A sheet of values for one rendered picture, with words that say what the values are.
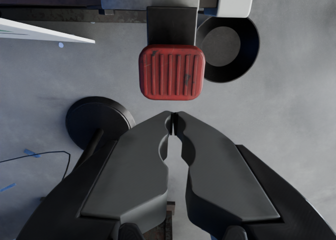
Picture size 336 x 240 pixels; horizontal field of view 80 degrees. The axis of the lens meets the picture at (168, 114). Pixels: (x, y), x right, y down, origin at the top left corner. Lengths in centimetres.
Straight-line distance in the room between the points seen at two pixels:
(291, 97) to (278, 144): 30
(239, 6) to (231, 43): 67
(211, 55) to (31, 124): 103
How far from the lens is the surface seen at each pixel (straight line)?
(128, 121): 110
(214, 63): 102
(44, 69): 117
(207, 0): 35
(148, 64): 22
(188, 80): 22
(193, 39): 27
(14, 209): 195
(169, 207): 154
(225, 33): 101
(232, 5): 35
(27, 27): 60
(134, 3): 33
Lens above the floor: 97
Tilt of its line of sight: 62 degrees down
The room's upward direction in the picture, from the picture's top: 180 degrees clockwise
